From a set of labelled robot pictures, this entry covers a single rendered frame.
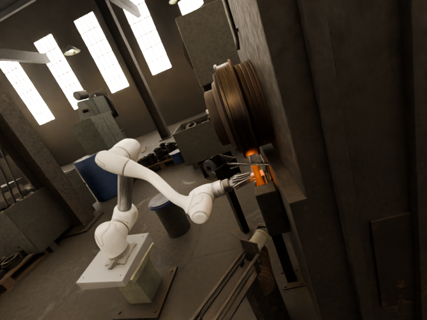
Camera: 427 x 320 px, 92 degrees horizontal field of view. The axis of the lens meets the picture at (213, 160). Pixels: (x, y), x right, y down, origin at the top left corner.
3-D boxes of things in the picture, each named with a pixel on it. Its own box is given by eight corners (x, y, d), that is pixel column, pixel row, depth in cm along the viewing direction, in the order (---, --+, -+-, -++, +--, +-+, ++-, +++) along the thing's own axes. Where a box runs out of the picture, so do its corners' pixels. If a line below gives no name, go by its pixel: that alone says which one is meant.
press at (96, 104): (100, 164, 815) (58, 96, 724) (118, 152, 917) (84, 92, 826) (126, 155, 767) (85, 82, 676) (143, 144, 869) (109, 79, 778)
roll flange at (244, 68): (267, 133, 129) (244, 55, 114) (288, 163, 86) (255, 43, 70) (251, 138, 131) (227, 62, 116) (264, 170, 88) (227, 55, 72)
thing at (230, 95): (251, 138, 131) (227, 62, 116) (264, 170, 88) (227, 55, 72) (242, 142, 132) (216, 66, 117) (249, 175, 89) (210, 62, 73)
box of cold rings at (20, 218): (62, 216, 409) (33, 180, 380) (100, 205, 389) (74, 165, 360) (-3, 272, 297) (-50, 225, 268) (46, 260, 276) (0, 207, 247)
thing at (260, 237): (270, 242, 84) (267, 230, 82) (260, 258, 78) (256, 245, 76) (257, 239, 88) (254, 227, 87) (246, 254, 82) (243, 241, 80)
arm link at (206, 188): (218, 193, 127) (217, 205, 114) (196, 201, 130) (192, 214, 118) (211, 178, 123) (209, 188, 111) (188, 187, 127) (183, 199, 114)
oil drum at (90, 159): (131, 182, 448) (109, 145, 418) (117, 197, 393) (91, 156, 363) (108, 190, 459) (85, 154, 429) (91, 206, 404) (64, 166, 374)
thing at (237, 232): (243, 218, 204) (218, 153, 180) (262, 229, 182) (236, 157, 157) (227, 230, 197) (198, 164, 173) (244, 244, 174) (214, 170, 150)
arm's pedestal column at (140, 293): (113, 320, 154) (90, 293, 144) (140, 272, 190) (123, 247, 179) (158, 319, 142) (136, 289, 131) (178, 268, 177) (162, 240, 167)
